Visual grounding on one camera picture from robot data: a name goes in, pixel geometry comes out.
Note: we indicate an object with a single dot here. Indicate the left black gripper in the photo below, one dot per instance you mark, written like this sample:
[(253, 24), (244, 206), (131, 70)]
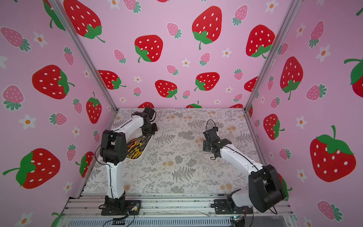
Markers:
[(147, 133)]

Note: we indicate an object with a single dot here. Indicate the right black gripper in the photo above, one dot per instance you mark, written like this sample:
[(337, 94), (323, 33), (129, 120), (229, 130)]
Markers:
[(207, 145)]

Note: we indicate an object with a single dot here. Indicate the white plastic storage box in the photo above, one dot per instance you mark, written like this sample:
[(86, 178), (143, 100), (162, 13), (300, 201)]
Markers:
[(136, 147)]

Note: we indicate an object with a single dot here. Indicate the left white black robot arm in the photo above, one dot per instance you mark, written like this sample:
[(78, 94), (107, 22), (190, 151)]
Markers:
[(121, 143)]

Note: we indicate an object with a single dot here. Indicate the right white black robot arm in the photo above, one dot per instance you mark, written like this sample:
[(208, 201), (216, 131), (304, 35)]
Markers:
[(265, 189)]

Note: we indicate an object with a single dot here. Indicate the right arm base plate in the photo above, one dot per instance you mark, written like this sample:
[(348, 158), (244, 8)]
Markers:
[(225, 206)]

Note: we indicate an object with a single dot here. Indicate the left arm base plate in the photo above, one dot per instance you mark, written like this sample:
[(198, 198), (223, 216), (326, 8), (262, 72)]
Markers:
[(115, 207)]

